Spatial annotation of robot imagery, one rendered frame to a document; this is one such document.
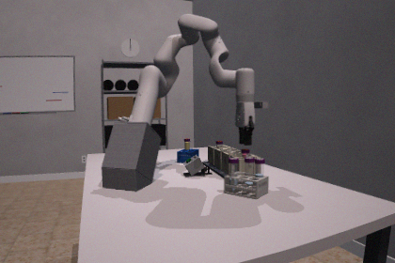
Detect blue tube rack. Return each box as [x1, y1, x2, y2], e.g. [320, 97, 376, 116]
[177, 149, 198, 162]

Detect white tube rack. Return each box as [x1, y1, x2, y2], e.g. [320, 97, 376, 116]
[224, 172, 269, 199]

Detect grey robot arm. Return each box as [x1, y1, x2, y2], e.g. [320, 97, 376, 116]
[118, 14, 268, 126]

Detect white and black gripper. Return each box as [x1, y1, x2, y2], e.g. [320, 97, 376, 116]
[235, 101, 255, 146]

